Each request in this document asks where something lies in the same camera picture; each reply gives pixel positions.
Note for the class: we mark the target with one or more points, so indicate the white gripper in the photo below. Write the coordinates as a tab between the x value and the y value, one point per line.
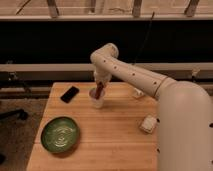
103	79

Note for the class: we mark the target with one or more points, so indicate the red pepper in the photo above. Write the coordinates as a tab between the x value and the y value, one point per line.
99	90

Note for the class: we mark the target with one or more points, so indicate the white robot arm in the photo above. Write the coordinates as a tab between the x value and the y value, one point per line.
184	112

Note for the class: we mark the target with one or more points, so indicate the white ceramic cup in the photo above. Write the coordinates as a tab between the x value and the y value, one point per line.
96	102

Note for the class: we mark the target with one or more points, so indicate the black smartphone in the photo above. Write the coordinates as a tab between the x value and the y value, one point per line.
69	94

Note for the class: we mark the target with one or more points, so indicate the white tube package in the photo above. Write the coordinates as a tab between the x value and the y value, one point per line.
138	94

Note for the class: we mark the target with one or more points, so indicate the green bowl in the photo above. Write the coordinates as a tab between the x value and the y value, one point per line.
60	135

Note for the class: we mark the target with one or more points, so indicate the black chair base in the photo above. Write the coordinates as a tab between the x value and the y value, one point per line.
19	113

